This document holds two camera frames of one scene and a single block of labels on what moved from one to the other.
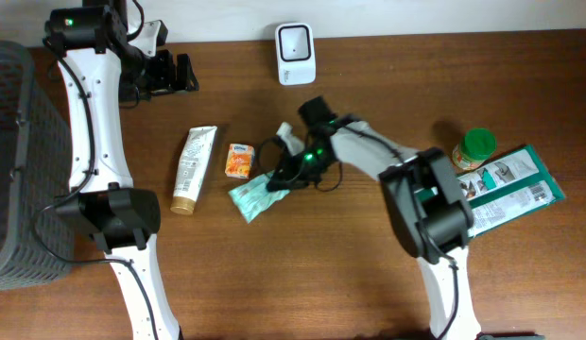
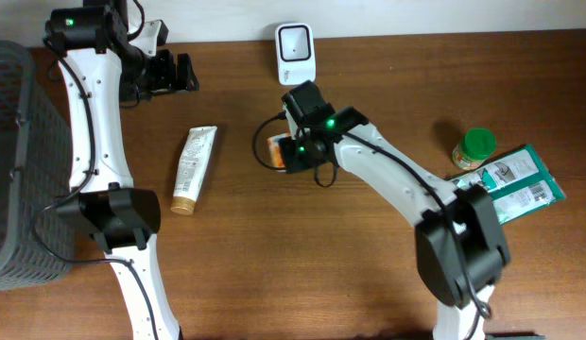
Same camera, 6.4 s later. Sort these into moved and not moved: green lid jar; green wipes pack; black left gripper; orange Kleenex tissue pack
Moved: orange Kleenex tissue pack
Not moved: black left gripper; green lid jar; green wipes pack
